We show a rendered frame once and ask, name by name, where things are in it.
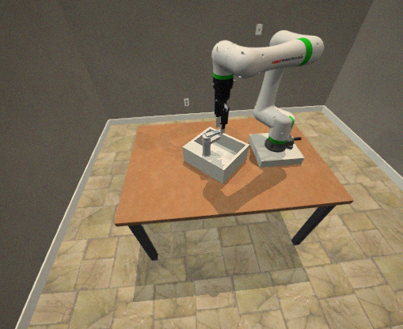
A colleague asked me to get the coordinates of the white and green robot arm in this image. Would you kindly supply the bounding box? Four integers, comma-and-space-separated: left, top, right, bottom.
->
211, 30, 324, 153

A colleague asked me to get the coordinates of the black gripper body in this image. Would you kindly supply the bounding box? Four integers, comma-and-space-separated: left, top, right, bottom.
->
215, 90, 230, 109

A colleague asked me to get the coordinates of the white square sink basin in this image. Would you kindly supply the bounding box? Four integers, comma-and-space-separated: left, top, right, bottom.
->
183, 127, 249, 183

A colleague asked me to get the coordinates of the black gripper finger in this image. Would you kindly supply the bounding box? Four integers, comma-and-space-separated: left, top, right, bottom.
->
215, 99, 221, 127
219, 103, 230, 134

